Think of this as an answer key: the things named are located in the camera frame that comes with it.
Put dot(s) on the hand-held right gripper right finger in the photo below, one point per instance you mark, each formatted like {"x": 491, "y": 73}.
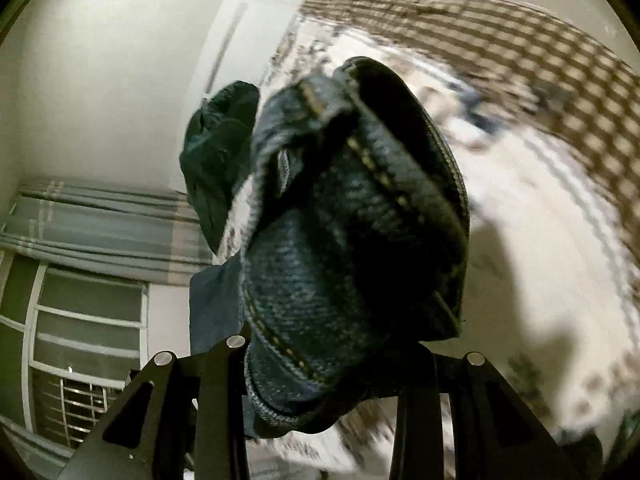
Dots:
{"x": 425, "y": 410}

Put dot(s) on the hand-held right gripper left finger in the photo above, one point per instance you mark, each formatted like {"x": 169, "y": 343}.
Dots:
{"x": 220, "y": 385}

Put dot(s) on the dark blue jeans pants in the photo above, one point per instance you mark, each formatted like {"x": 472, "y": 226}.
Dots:
{"x": 350, "y": 240}

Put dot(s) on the folded blue jeans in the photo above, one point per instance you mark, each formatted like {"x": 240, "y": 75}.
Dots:
{"x": 215, "y": 310}

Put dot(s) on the white framed window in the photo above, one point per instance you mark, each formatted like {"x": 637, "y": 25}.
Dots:
{"x": 85, "y": 305}

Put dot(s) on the grey striped curtain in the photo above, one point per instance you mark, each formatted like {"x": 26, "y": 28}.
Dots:
{"x": 100, "y": 230}

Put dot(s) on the bed with floral sheet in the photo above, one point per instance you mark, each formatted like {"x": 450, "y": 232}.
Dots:
{"x": 540, "y": 240}

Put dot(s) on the dark green fleece blanket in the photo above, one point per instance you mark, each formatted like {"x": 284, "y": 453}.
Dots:
{"x": 215, "y": 160}

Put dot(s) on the white door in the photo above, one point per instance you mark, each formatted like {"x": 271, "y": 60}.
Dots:
{"x": 240, "y": 35}

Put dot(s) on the brown checkered bed sheet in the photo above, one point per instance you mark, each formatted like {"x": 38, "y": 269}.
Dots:
{"x": 500, "y": 45}

